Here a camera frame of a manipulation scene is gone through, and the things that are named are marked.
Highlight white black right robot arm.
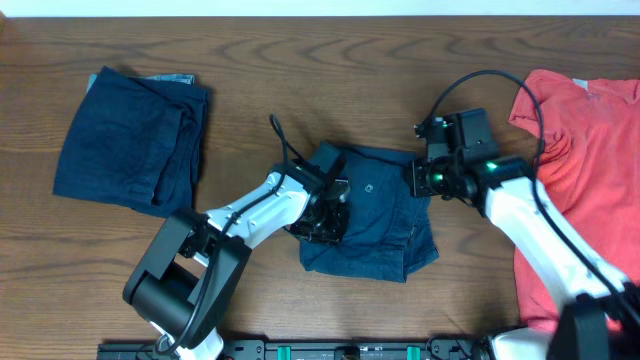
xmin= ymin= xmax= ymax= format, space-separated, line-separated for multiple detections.
xmin=407 ymin=156 xmax=639 ymax=359

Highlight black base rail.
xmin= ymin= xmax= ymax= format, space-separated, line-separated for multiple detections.
xmin=96 ymin=332 xmax=494 ymax=360

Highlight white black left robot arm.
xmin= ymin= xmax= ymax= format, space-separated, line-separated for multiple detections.
xmin=123 ymin=161 xmax=349 ymax=359

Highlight navy blue shorts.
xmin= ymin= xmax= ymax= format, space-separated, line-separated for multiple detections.
xmin=299 ymin=146 xmax=439 ymax=283

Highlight red t-shirt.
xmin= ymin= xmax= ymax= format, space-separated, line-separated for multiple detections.
xmin=508 ymin=68 xmax=640 ymax=334

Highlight folded dark navy garment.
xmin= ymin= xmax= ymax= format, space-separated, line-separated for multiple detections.
xmin=53 ymin=67 xmax=210 ymax=217

